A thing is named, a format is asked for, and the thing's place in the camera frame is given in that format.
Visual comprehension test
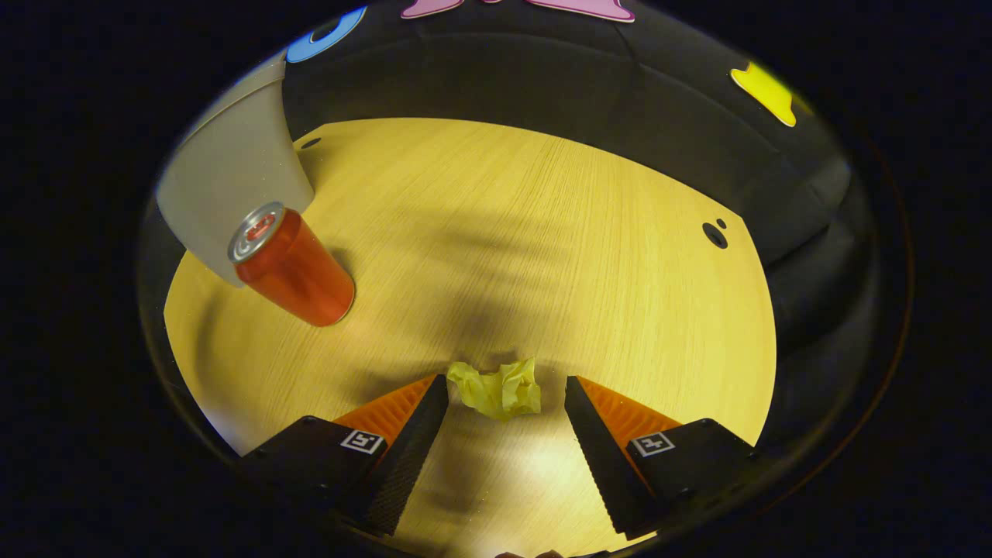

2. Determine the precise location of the yellow paper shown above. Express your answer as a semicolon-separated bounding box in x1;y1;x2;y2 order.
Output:
446;356;543;422

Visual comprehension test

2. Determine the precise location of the white desktop garbage bin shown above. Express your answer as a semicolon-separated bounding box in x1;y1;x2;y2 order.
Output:
155;53;316;289

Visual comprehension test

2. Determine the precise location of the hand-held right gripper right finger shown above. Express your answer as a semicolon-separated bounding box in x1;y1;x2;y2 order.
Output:
563;376;760;541

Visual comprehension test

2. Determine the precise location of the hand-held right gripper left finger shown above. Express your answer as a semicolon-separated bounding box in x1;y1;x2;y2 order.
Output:
240;374;450;537

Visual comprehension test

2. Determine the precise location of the red pop can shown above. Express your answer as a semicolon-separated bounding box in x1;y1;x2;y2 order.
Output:
227;201;357;328

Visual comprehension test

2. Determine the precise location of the black backdrop cloth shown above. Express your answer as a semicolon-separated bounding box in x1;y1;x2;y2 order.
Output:
283;0;880;350

